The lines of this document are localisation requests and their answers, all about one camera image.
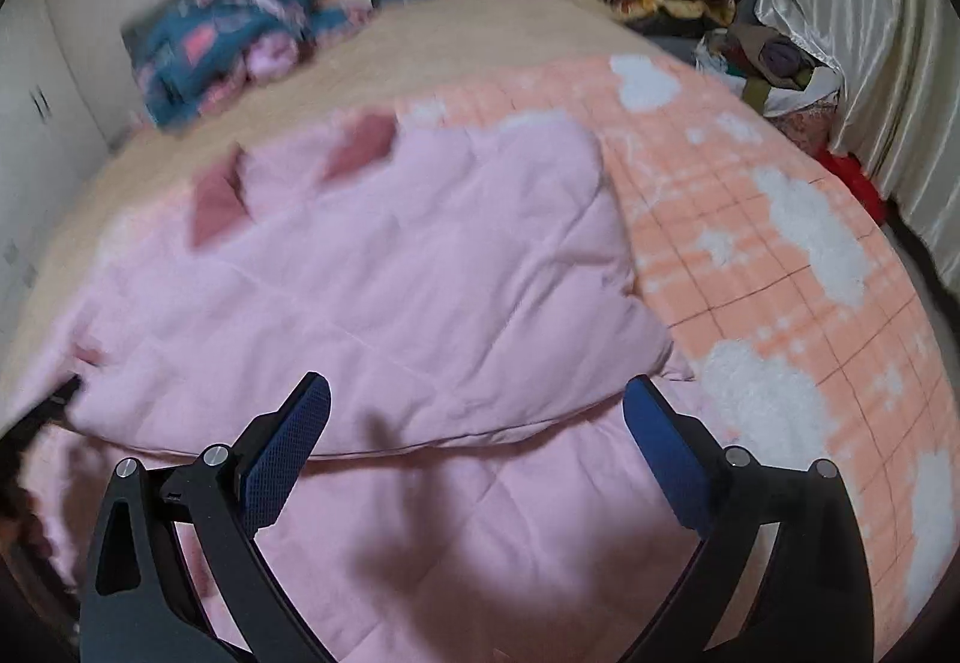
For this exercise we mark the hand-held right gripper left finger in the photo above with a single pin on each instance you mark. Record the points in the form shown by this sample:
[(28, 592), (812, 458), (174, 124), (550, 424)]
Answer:
[(289, 460)]

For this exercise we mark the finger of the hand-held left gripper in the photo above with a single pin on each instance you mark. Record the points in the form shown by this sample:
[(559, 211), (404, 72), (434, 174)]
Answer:
[(56, 400)]

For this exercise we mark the red cloth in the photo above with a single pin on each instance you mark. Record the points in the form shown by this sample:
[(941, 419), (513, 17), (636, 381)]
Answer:
[(847, 175)]

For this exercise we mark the white wardrobe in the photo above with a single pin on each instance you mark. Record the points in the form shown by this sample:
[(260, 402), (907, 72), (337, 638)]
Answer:
[(45, 108)]

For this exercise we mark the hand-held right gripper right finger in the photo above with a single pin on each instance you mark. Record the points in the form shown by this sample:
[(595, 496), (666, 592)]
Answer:
[(667, 453)]

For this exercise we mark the white satin curtain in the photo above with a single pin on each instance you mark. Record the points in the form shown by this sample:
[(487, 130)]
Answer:
[(885, 33)]

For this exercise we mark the orange checked cloud blanket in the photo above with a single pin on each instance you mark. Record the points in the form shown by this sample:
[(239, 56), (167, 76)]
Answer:
[(712, 303)]

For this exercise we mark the teal flamingo quilt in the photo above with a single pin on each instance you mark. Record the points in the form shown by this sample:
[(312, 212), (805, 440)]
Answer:
[(195, 55)]

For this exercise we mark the bag of clothes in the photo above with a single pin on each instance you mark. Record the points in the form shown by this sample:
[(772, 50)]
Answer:
[(780, 63)]

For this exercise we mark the pink quilted jacket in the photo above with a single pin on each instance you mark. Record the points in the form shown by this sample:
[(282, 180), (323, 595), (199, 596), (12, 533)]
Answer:
[(375, 273)]

